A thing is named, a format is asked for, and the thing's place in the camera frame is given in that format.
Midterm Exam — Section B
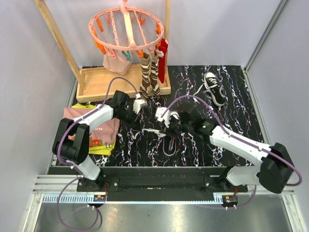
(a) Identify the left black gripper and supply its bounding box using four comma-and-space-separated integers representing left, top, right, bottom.
116, 107, 142, 132

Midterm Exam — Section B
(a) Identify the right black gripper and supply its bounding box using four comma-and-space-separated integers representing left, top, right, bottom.
160, 116, 193, 139

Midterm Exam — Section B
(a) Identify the white shoelace sneaker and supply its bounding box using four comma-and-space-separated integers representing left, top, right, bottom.
193, 82, 225, 106
141, 111, 179, 137

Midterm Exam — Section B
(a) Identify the black sneaker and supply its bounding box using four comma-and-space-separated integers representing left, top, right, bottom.
204, 72, 226, 107
162, 135, 177, 157

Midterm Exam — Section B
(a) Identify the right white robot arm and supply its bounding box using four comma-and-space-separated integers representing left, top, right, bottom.
155, 107, 293, 194

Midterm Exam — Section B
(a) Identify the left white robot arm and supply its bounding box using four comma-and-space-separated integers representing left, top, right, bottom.
52, 90, 147, 191

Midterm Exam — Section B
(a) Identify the pink folded t-shirt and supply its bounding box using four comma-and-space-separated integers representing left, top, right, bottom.
63, 105, 120, 149

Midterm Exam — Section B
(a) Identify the brown striped sock left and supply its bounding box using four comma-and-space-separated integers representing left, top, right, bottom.
140, 53, 151, 100

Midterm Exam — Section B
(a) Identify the brown striped sock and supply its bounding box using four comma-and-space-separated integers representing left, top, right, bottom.
149, 50, 160, 99
140, 53, 151, 100

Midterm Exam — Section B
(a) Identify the black marble pattern mat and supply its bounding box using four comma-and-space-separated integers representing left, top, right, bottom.
52, 65, 271, 167

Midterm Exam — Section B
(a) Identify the yellow folded t-shirt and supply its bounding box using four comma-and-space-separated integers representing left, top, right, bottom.
72, 103, 116, 156

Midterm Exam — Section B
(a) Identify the brown striped sock right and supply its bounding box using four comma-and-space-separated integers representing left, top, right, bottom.
149, 50, 160, 99

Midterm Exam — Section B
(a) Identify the pink cloth hanging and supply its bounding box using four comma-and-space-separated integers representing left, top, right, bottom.
103, 51, 132, 75

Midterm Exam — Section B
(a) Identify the red sock hanging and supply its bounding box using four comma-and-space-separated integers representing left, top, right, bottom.
158, 38, 168, 83

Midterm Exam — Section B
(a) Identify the pink round clip hanger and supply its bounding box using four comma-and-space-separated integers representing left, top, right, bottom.
88, 0, 165, 62

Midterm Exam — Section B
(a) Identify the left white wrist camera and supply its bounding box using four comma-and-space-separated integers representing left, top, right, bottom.
133, 99, 147, 114

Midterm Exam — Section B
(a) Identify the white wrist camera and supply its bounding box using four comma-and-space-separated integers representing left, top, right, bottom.
133, 99, 147, 114
155, 107, 170, 128

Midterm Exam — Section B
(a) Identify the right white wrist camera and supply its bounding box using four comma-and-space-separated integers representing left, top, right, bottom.
155, 107, 170, 128

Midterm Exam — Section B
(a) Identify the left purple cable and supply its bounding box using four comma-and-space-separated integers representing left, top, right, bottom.
56, 76, 140, 230

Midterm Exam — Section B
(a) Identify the purple cable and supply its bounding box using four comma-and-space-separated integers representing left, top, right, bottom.
160, 94, 303, 211
56, 76, 140, 230

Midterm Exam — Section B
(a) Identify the wooden rack frame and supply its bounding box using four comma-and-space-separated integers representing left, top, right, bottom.
35, 0, 170, 103

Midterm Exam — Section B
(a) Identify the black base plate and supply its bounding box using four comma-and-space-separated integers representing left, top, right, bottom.
48, 166, 278, 194

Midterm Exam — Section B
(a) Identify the aluminium rail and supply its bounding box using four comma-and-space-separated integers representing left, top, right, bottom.
33, 174, 295, 203

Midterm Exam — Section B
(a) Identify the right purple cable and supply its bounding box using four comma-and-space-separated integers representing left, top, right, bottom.
160, 94, 303, 211

